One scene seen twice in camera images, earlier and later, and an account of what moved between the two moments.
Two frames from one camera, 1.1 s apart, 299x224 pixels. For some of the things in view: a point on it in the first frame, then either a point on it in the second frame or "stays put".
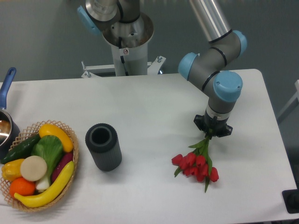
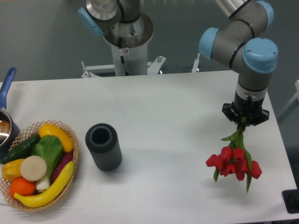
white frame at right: [293, 103] stays put
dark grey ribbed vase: [102, 139] stays put
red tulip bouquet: [198, 163] -> [235, 159]
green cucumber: [24, 150] stays put
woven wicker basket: [26, 134] stays put
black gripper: [206, 122] -> [250, 109]
